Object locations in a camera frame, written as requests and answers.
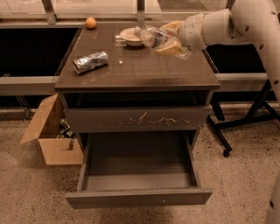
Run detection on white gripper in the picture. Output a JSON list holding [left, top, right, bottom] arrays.
[[156, 14, 207, 56]]

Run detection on clear plastic water bottle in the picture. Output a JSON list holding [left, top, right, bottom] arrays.
[[134, 26, 175, 49]]

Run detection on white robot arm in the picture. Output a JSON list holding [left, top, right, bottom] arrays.
[[161, 0, 280, 224]]

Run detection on grey drawer cabinet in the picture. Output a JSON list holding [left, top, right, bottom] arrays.
[[55, 23, 220, 145]]

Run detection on closed scratched grey drawer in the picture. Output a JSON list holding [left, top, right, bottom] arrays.
[[64, 106, 210, 133]]

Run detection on open grey middle drawer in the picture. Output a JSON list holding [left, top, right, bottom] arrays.
[[66, 131, 212, 209]]

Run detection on white bowl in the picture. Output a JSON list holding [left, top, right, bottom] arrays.
[[120, 28, 143, 46]]

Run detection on metal window railing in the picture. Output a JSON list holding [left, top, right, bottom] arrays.
[[0, 0, 280, 96]]

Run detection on orange fruit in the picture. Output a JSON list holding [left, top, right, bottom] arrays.
[[85, 17, 97, 29]]

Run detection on silver foil chip bag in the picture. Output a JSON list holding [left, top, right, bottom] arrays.
[[73, 51, 109, 74]]

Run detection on black rolling table stand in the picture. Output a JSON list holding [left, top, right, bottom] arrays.
[[206, 78, 280, 158]]

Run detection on dark items in box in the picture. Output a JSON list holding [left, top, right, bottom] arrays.
[[57, 118, 75, 138]]

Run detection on open cardboard box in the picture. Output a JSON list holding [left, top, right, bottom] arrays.
[[20, 94, 83, 165]]

